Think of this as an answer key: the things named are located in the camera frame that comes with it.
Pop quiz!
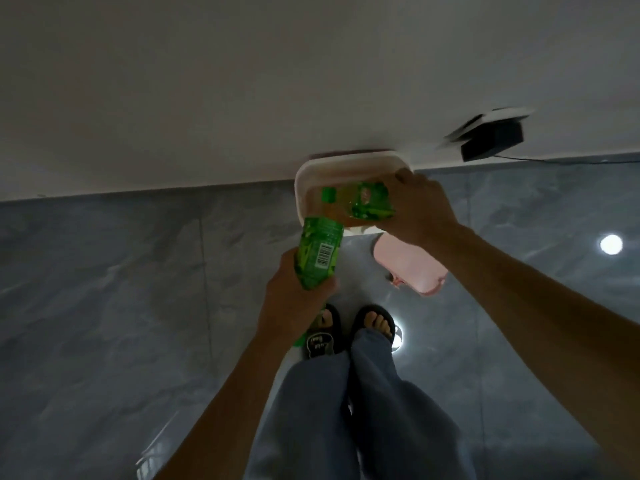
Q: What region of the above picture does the person's right hand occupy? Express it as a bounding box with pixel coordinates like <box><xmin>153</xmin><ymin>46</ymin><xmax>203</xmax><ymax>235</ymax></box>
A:
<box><xmin>382</xmin><ymin>169</ymin><xmax>463</xmax><ymax>246</ymax></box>

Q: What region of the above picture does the person's left hand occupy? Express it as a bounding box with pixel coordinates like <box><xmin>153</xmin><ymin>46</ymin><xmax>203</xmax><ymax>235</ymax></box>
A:
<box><xmin>257</xmin><ymin>247</ymin><xmax>341</xmax><ymax>346</ymax></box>

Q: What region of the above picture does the green label drink bottle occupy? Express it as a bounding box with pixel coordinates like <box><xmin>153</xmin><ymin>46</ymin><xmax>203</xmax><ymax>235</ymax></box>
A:
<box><xmin>295</xmin><ymin>216</ymin><xmax>346</xmax><ymax>346</ymax></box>

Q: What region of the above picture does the green cap drink bottle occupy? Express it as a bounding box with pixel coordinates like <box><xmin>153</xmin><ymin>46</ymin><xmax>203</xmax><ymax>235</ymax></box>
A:
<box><xmin>321</xmin><ymin>181</ymin><xmax>397</xmax><ymax>228</ymax></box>

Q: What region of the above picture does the person's left forearm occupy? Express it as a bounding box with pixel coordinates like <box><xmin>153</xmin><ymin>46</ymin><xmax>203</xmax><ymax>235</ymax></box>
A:
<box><xmin>150</xmin><ymin>331</ymin><xmax>301</xmax><ymax>480</ymax></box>

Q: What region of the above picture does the person's right forearm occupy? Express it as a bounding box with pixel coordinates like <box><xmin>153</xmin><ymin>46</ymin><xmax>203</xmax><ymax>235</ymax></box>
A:
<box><xmin>431</xmin><ymin>222</ymin><xmax>640</xmax><ymax>468</ymax></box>

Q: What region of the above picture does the black slipper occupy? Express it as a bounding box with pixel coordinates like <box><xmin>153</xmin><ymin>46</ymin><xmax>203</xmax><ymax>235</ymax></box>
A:
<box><xmin>302</xmin><ymin>303</ymin><xmax>347</xmax><ymax>361</ymax></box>
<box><xmin>349</xmin><ymin>304</ymin><xmax>399</xmax><ymax>353</ymax></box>

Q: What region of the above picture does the pink container lid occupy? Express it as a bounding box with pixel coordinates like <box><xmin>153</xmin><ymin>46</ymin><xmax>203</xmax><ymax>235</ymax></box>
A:
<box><xmin>372</xmin><ymin>232</ymin><xmax>449</xmax><ymax>298</ymax></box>

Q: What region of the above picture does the white plastic container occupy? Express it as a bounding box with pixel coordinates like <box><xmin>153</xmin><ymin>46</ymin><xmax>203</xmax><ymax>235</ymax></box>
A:
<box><xmin>294</xmin><ymin>150</ymin><xmax>414</xmax><ymax>238</ymax></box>

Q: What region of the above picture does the black power adapter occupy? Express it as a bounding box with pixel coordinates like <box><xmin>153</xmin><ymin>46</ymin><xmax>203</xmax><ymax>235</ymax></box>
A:
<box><xmin>460</xmin><ymin>120</ymin><xmax>525</xmax><ymax>163</ymax></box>

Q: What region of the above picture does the person's left leg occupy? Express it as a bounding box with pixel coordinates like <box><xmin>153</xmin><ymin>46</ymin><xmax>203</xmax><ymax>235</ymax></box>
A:
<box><xmin>245</xmin><ymin>347</ymin><xmax>361</xmax><ymax>480</ymax></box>

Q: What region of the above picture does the person's leg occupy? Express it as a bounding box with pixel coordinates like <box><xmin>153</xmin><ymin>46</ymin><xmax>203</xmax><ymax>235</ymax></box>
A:
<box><xmin>245</xmin><ymin>347</ymin><xmax>361</xmax><ymax>480</ymax></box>
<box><xmin>348</xmin><ymin>329</ymin><xmax>477</xmax><ymax>480</ymax></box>

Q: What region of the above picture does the person's right leg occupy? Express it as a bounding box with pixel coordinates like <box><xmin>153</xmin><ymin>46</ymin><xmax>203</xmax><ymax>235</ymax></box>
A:
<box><xmin>348</xmin><ymin>329</ymin><xmax>477</xmax><ymax>480</ymax></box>

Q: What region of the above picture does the black power cable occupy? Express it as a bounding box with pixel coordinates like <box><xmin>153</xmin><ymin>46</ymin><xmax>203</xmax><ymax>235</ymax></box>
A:
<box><xmin>494</xmin><ymin>154</ymin><xmax>640</xmax><ymax>166</ymax></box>

